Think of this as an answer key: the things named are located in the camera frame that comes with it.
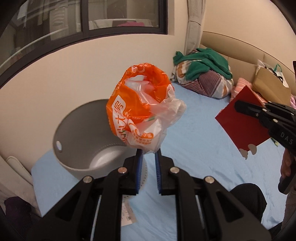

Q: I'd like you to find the red envelope packet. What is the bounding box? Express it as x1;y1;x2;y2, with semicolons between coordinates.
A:
215;86;270;159

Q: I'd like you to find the person right hand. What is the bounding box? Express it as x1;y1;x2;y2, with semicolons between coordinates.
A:
280;149;295;178

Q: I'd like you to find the orange plastic bag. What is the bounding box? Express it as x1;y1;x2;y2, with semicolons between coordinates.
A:
106;63;186;153

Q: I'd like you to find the light blue bed sheet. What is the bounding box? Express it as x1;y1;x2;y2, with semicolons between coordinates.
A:
31;82;290;241

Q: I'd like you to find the pink striped quilt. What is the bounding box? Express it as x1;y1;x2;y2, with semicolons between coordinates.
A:
230;77;269;105

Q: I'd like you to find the green towel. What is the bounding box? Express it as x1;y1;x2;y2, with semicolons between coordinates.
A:
173;48;233;81

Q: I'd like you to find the white curtain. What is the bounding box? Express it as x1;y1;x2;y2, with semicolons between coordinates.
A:
184;0;206;55

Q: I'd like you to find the striped folded blanket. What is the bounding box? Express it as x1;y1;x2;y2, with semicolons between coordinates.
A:
171;61;234;99

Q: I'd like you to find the white printed card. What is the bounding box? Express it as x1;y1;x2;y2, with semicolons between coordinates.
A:
121;200;137;227

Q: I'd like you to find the grey trash bin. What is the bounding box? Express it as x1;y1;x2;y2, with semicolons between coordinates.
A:
53;99;137;179

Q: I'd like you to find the beige headboard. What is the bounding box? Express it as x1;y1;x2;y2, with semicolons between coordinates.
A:
200;31;295;95

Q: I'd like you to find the brown paper bag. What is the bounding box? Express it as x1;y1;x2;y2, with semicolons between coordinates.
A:
252;68;291;106

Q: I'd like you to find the dark framed window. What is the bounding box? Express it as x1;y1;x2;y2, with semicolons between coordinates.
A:
1;1;168;86

